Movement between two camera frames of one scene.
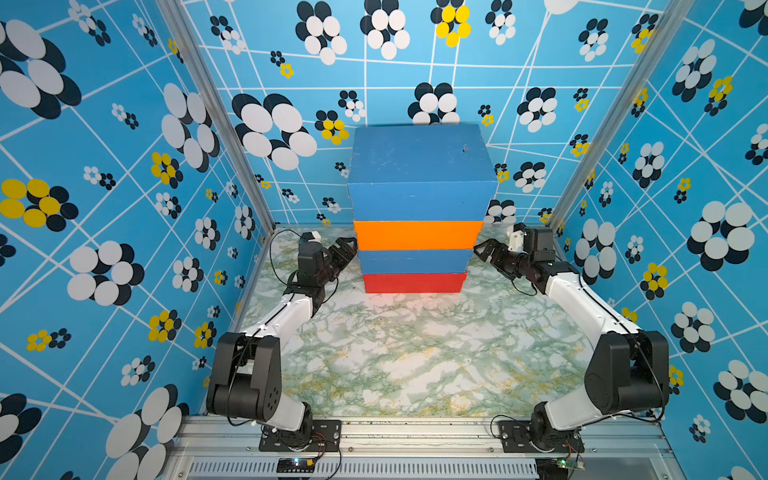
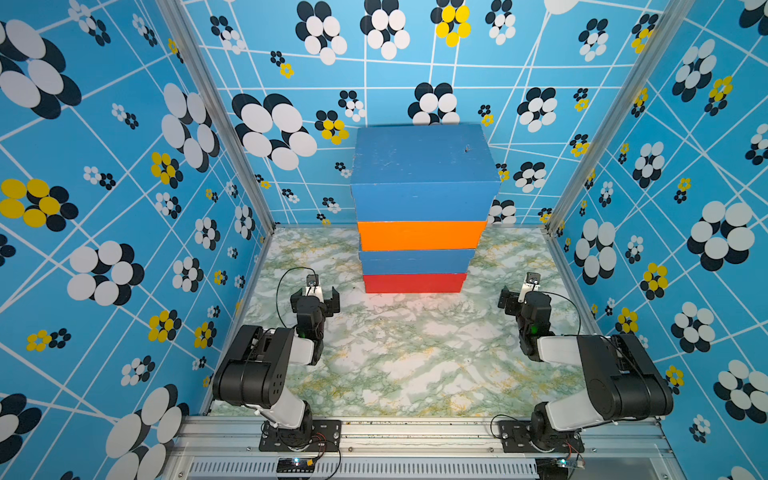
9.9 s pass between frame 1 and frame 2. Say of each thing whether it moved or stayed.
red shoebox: stayed
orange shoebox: stayed
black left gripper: moved
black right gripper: moved
